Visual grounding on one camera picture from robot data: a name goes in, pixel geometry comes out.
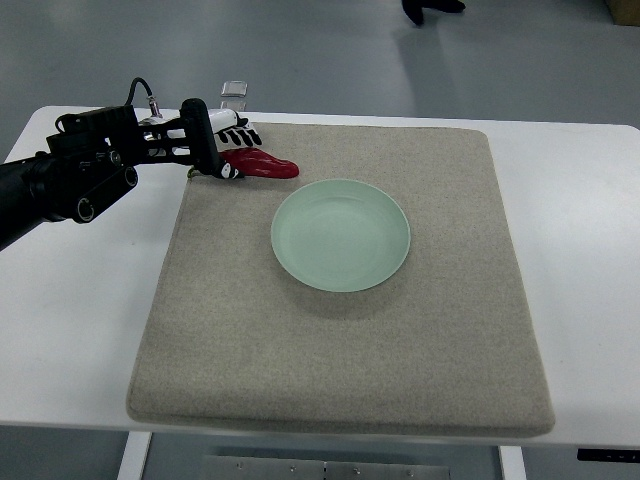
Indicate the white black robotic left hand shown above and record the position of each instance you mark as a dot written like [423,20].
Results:
[233,131]

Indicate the red pepper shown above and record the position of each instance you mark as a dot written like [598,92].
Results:
[242,162]

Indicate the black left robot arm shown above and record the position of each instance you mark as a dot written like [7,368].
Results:
[91,161]

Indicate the light green plate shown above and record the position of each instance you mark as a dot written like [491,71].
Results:
[340,235]

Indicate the person in black clothing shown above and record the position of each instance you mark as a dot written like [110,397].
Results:
[414,9]

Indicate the beige fabric mat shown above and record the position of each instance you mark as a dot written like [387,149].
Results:
[378,292]

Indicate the white table left leg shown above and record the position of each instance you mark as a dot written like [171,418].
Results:
[134,456]

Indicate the white table leg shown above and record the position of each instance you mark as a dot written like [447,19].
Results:
[512,463]
[134,456]

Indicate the cardboard box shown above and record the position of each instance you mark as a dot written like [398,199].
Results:
[625,12]

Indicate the white table right leg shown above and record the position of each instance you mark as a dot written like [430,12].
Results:
[512,463]

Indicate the black table control panel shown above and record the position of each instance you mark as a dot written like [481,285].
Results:
[608,455]

